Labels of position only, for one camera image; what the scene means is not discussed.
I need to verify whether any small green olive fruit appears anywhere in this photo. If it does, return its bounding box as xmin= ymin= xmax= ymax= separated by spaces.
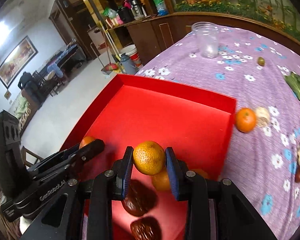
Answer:
xmin=257 ymin=57 xmax=265 ymax=67

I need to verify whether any pale yellow orange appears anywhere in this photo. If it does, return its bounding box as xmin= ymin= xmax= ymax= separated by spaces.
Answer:
xmin=133 ymin=141 xmax=166 ymax=176

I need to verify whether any small orange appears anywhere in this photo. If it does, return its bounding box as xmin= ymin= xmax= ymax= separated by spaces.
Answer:
xmin=235 ymin=108 xmax=256 ymax=133
xmin=193 ymin=168 xmax=209 ymax=179

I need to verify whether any clear plastic cup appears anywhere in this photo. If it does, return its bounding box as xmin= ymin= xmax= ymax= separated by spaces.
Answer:
xmin=191 ymin=22 xmax=219 ymax=59

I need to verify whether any small round yam piece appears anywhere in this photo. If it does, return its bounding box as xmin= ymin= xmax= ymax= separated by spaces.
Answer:
xmin=255 ymin=107 xmax=270 ymax=128

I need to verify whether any purple floral tablecloth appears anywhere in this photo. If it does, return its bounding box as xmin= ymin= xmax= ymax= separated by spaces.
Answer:
xmin=138 ymin=26 xmax=300 ymax=239

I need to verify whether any green label water bottle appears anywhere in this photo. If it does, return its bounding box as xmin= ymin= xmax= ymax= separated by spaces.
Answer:
xmin=153 ymin=0 xmax=168 ymax=16

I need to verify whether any framed wall painting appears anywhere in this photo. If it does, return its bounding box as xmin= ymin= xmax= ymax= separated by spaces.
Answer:
xmin=0 ymin=36 xmax=38 ymax=88

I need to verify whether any grey thermos jug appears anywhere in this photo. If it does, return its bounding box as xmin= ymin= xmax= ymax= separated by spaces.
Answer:
xmin=120 ymin=53 xmax=138 ymax=75

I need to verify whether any large front orange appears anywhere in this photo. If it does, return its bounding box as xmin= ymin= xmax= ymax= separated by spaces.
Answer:
xmin=151 ymin=168 xmax=171 ymax=191

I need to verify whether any black kettle flask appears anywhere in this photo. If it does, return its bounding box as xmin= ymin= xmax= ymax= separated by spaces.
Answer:
xmin=127 ymin=0 xmax=147 ymax=20

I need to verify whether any wrinkled dark date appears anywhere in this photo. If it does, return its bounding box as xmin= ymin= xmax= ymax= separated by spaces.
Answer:
xmin=130 ymin=216 xmax=162 ymax=240

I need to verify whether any red tray box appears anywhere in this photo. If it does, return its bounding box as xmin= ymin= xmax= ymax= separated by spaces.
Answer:
xmin=62 ymin=75 xmax=236 ymax=239

